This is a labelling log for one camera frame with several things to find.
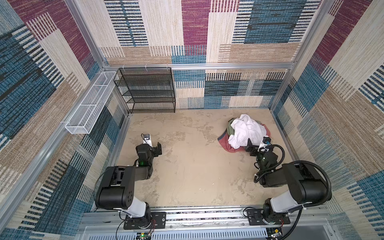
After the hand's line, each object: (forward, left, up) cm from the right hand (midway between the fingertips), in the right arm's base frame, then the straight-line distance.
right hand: (257, 140), depth 90 cm
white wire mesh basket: (-1, +89, +24) cm, 92 cm away
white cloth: (+8, +5, +1) cm, 10 cm away
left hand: (+3, +64, -2) cm, 64 cm away
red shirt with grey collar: (+7, +17, -9) cm, 21 cm away
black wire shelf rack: (+40, +69, +8) cm, 81 cm away
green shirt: (+11, +13, -3) cm, 17 cm away
